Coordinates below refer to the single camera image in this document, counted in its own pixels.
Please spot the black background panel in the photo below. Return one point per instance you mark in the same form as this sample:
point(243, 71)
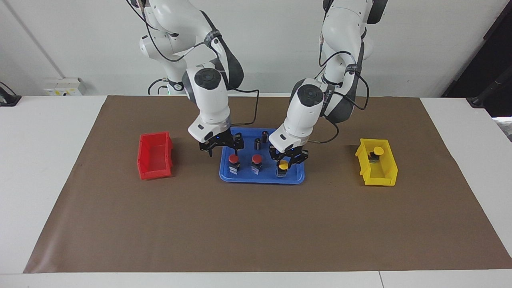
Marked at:
point(496, 48)

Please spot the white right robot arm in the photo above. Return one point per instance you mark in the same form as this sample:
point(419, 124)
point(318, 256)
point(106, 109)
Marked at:
point(208, 92)

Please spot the grey object at table edge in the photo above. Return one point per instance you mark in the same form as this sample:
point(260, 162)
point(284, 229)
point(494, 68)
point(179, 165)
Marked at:
point(506, 128)

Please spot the yellow push button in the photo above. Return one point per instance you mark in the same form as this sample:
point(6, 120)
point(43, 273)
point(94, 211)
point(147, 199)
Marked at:
point(283, 165)
point(378, 150)

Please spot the yellow plastic bin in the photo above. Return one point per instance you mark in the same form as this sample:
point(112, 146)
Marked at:
point(380, 180)

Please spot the red plastic bin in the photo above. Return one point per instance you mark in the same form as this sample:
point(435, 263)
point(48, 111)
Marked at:
point(146, 170)

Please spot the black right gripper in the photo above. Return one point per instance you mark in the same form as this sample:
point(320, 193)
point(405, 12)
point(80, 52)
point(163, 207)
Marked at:
point(219, 140)

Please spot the black device at table edge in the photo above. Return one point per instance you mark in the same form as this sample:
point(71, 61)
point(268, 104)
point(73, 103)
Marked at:
point(8, 98)

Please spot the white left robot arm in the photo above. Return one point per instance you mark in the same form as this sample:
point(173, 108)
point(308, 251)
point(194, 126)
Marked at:
point(308, 104)

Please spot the blue plastic tray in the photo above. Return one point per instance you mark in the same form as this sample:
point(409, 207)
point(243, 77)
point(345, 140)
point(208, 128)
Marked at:
point(266, 178)

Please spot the white wall socket box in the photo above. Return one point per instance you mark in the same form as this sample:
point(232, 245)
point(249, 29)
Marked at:
point(64, 87)

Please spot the black cylindrical capacitor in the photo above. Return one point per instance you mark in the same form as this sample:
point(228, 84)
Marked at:
point(264, 136)
point(257, 144)

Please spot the black stand pole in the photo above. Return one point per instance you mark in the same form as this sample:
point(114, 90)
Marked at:
point(480, 100)

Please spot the red push button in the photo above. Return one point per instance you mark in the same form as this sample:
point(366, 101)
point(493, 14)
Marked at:
point(234, 159)
point(256, 159)

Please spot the brown table mat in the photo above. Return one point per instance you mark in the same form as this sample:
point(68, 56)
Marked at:
point(256, 224)

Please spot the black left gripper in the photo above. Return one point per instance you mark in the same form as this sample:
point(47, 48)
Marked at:
point(288, 155)

